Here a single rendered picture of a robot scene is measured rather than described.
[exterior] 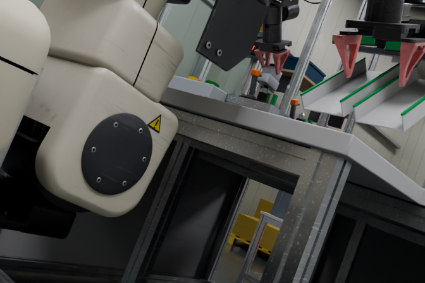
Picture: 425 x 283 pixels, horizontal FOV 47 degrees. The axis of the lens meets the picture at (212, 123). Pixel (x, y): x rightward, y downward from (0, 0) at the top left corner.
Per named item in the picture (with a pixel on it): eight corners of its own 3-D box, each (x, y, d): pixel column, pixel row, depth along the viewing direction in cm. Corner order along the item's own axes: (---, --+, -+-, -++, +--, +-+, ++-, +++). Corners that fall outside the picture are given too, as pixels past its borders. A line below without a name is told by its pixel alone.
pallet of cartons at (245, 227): (262, 247, 699) (277, 204, 705) (315, 273, 640) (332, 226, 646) (214, 235, 612) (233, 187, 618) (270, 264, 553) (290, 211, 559)
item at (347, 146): (346, 155, 62) (353, 134, 63) (24, 61, 122) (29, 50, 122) (461, 232, 114) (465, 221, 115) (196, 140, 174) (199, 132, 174)
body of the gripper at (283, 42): (264, 43, 151) (264, 19, 149) (292, 47, 145) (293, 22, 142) (252, 47, 147) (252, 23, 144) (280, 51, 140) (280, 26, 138)
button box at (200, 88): (204, 105, 127) (213, 83, 127) (152, 90, 140) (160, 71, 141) (219, 114, 132) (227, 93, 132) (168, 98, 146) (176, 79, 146)
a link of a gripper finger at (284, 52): (271, 69, 153) (271, 40, 149) (290, 72, 148) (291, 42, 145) (258, 74, 148) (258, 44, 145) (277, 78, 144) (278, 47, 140)
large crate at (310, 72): (296, 84, 670) (301, 70, 671) (320, 89, 643) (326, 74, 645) (277, 69, 630) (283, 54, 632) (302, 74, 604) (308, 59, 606)
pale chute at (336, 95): (343, 117, 118) (341, 100, 116) (302, 109, 128) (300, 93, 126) (406, 75, 132) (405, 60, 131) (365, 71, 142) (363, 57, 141)
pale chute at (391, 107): (404, 132, 108) (402, 114, 107) (355, 122, 118) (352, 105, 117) (465, 84, 123) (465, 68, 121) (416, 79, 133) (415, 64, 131)
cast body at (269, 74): (266, 82, 144) (276, 61, 145) (255, 79, 147) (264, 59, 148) (279, 94, 150) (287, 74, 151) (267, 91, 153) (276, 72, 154)
